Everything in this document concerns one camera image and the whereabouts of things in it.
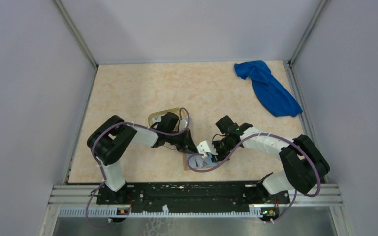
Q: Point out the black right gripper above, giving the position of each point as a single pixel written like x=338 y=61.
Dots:
x=220 y=156

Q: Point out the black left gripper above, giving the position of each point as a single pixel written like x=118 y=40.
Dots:
x=188 y=145

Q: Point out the tan leather card holder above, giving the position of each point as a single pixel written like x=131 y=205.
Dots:
x=197 y=162

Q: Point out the cream plastic tray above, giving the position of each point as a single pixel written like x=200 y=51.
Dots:
x=156 y=116

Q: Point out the blue cloth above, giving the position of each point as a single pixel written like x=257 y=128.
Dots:
x=273 y=96

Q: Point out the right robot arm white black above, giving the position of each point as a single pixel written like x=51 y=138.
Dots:
x=303 y=164

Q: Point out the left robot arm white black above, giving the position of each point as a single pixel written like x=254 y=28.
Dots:
x=109 y=142

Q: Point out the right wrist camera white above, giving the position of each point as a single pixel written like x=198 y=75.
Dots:
x=206 y=148

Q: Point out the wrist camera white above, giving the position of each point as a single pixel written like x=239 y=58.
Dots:
x=183 y=123
x=206 y=148

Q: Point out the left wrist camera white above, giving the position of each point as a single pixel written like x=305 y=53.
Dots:
x=183 y=123

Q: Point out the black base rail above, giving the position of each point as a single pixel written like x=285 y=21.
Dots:
x=191 y=197

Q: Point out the aluminium frame rail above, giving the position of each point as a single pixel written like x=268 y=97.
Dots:
x=80 y=200

